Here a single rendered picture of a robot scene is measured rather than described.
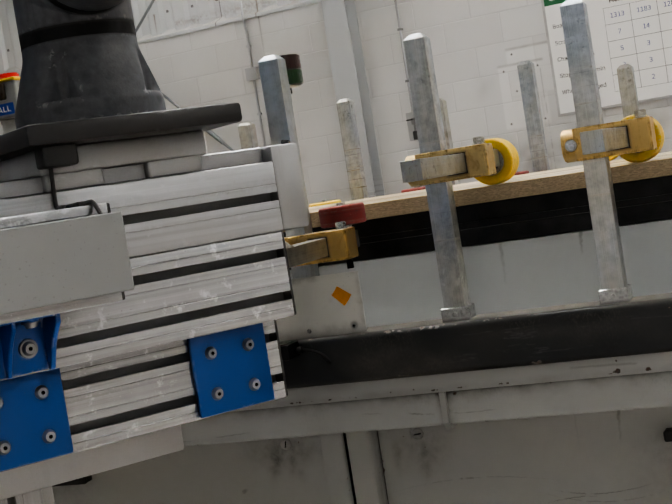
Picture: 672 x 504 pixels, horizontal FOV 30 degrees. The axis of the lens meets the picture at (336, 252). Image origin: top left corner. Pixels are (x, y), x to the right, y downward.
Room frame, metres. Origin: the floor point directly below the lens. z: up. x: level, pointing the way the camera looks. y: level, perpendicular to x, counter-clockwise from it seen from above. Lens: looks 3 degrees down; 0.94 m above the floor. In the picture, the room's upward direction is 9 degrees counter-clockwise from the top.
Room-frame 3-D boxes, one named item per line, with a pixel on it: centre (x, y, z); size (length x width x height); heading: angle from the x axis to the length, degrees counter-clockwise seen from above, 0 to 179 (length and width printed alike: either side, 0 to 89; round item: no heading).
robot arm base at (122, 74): (1.28, 0.22, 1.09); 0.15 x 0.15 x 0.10
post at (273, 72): (2.08, 0.06, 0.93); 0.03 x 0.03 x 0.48; 69
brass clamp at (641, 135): (1.90, -0.43, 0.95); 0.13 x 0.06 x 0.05; 69
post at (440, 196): (1.99, -0.18, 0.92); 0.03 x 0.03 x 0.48; 69
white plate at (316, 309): (2.07, 0.09, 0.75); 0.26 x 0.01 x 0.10; 69
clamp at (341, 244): (2.08, 0.03, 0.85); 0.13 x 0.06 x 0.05; 69
